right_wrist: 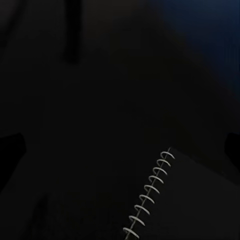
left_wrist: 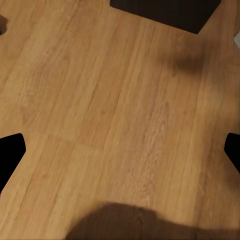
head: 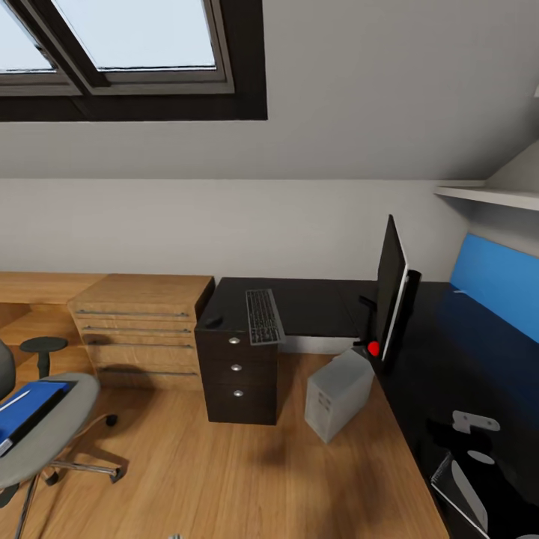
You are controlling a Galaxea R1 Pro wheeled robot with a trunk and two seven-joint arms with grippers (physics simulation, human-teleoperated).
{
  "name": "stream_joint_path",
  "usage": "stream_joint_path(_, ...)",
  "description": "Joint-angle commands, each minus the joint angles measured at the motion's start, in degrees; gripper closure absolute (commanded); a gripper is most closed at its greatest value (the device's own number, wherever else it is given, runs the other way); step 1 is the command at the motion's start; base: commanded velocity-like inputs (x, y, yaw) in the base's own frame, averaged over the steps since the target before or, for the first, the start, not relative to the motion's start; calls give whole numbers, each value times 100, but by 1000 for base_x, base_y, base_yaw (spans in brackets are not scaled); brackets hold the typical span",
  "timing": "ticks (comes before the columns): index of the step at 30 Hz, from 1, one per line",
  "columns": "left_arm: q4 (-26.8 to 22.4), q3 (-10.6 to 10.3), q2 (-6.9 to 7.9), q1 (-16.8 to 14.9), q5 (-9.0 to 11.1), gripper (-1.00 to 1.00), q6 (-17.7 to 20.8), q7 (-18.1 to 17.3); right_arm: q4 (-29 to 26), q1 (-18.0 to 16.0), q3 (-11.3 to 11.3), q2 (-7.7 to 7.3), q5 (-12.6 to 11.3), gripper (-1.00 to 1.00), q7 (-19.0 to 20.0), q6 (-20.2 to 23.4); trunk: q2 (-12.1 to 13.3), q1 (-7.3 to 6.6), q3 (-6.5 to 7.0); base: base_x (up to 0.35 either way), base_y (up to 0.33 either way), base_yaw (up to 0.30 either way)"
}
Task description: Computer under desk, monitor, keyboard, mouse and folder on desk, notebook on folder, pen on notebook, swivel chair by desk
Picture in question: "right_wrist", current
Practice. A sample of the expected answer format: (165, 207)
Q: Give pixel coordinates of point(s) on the desk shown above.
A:
(99, 89)

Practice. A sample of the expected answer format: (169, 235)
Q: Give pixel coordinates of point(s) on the notebook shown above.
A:
(186, 201)

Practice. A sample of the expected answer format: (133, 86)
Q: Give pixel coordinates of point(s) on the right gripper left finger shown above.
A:
(12, 149)

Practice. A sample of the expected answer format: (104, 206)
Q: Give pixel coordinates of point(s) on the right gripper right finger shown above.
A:
(232, 149)

